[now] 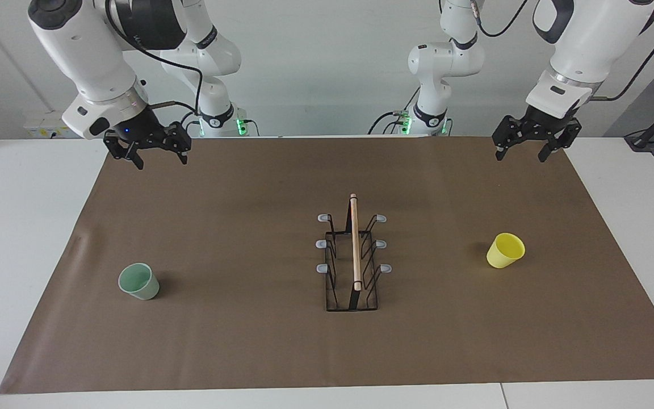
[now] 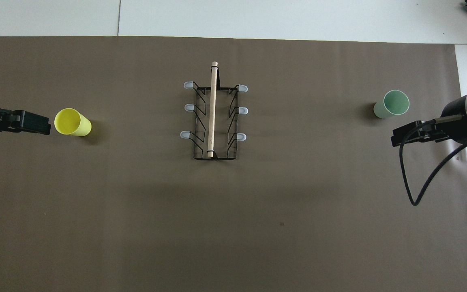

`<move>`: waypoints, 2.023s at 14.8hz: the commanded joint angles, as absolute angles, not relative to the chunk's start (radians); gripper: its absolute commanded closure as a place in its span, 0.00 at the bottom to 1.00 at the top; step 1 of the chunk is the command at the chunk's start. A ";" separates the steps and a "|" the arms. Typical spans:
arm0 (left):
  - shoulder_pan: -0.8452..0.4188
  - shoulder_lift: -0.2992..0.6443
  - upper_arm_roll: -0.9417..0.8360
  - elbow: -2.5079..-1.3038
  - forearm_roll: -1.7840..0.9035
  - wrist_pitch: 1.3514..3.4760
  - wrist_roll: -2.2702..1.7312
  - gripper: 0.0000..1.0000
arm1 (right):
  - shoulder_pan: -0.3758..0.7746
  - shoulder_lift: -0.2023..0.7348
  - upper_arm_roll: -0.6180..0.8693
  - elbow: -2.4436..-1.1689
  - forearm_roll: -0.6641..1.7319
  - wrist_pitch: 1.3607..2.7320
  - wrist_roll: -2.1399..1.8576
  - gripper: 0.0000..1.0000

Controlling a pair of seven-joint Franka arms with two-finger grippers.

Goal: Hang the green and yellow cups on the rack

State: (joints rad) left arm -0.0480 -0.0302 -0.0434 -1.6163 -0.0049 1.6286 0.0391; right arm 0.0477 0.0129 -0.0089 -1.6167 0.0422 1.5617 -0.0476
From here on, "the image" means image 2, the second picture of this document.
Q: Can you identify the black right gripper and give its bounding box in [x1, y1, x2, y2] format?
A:
[391, 95, 467, 147]

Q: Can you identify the brown paper table mat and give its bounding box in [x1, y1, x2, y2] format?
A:
[0, 36, 467, 292]

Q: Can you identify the pale green plastic cup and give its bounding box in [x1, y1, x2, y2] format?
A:
[373, 90, 410, 119]

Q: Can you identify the yellow plastic cup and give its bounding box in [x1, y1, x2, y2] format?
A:
[54, 108, 92, 137]

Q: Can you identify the black wire cup rack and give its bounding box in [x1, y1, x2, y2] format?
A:
[180, 61, 249, 161]

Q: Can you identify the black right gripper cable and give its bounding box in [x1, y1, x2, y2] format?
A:
[399, 115, 467, 206]

